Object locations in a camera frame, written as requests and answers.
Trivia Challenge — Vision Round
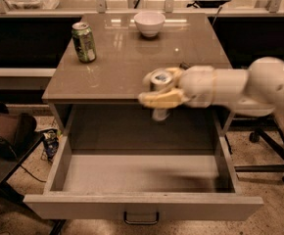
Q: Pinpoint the green soda can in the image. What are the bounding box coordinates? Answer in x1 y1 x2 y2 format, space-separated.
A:
71 22 96 63

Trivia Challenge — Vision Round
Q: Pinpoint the black snack bar packet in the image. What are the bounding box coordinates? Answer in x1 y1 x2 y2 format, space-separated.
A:
179 62 190 70

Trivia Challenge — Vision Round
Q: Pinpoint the black side table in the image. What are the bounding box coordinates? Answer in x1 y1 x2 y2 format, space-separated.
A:
0 130 68 235

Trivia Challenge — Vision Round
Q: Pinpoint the crumpled snack wrapper on floor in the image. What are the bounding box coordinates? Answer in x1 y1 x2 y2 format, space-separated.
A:
42 129 59 162

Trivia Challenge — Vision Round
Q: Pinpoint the black cable on floor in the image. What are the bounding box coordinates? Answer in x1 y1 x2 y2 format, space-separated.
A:
19 164 48 184

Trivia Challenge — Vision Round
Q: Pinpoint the grey drawer cabinet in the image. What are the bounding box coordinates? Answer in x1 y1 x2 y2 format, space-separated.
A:
43 14 230 154

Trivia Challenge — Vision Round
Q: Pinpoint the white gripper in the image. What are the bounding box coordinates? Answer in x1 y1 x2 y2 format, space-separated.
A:
138 66 214 109

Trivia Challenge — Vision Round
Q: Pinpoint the black drawer handle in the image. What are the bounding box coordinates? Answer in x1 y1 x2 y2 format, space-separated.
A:
123 211 160 226

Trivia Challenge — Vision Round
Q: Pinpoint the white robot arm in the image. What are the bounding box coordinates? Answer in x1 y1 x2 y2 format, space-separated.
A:
138 57 284 117

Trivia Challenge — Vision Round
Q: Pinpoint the open grey top drawer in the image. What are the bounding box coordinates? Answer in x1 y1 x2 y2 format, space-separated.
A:
23 108 265 222

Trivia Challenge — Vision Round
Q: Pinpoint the dark brown bag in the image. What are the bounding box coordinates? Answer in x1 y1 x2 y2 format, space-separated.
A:
0 101 38 162

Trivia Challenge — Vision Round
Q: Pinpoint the white bowl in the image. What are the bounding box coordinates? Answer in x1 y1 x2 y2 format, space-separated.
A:
133 11 166 37

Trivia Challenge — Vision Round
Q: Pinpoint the black office chair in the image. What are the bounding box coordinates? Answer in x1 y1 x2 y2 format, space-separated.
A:
235 111 284 235

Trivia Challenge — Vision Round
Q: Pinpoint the silver redbull can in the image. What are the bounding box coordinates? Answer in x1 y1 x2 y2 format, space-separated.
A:
150 69 172 121

